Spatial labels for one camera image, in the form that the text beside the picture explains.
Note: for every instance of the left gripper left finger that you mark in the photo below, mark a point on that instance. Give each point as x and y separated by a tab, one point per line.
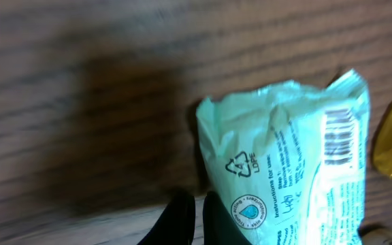
176	224

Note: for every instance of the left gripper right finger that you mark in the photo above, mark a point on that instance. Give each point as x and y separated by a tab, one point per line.
218	227

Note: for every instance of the green lid white jar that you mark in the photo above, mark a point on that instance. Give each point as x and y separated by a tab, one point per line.
377	236

